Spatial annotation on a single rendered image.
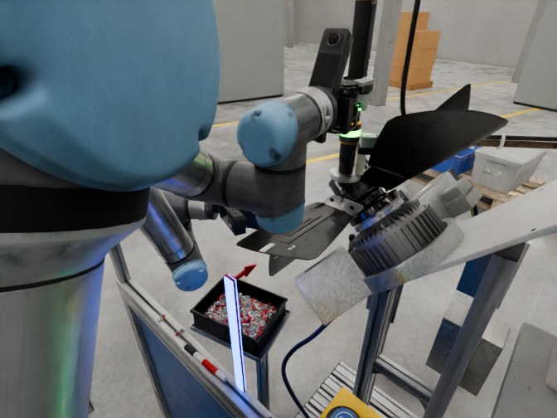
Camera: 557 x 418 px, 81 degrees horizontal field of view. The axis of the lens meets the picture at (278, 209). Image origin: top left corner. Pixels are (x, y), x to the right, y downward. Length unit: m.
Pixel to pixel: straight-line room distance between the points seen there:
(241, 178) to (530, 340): 0.87
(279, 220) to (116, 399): 1.60
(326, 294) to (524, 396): 0.47
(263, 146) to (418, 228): 0.47
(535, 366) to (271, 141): 0.86
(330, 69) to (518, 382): 0.80
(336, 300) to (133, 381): 1.36
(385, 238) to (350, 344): 1.28
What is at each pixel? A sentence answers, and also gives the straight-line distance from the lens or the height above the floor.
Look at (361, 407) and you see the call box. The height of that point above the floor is 1.07.
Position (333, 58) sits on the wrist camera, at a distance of 0.57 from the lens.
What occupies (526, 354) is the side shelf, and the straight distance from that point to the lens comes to 1.07.
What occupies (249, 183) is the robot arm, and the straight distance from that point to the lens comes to 0.47.
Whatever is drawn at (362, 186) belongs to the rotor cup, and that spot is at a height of 1.22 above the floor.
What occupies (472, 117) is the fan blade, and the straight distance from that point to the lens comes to 0.64.
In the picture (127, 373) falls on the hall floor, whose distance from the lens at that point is 2.02.
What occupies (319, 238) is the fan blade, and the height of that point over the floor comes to 1.20.
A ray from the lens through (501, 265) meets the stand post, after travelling 0.84.
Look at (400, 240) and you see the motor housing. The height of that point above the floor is 1.14.
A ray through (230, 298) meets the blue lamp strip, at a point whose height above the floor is 1.15.
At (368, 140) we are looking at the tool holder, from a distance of 0.72.
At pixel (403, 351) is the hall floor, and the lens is 2.05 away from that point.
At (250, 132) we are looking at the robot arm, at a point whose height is 1.45.
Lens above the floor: 1.58
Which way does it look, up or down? 31 degrees down
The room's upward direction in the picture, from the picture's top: straight up
